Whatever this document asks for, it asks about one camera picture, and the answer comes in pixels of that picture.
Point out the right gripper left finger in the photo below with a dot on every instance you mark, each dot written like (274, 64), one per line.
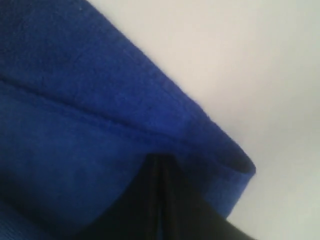
(135, 214)

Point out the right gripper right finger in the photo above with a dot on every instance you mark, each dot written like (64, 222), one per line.
(185, 215)

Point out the blue towel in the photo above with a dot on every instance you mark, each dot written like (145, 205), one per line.
(81, 107)

